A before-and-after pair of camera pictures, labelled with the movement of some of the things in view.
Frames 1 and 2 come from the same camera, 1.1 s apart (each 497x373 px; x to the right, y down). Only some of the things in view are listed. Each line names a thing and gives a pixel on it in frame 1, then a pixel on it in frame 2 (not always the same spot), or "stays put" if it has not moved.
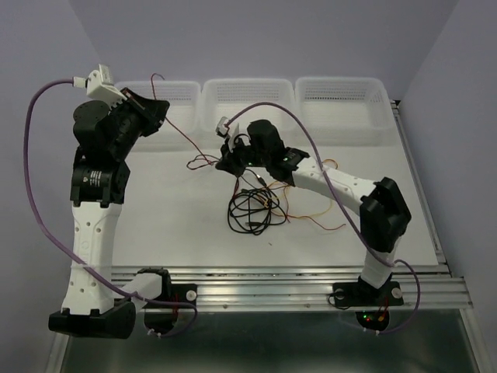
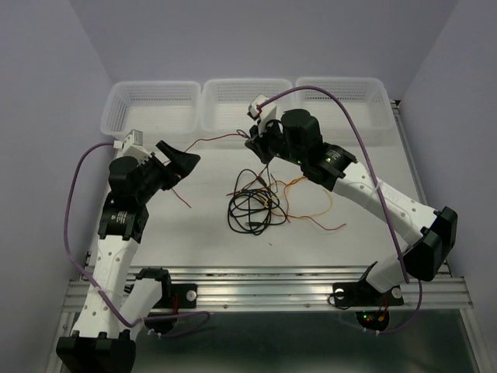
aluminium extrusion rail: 425,288 stays put
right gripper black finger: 229,161 → 261,148
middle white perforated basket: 224,98 stays put
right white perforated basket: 336,109 stays put
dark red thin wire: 193,156 → 205,139
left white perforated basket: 182,124 stays put
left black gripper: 153,111 → 182,164
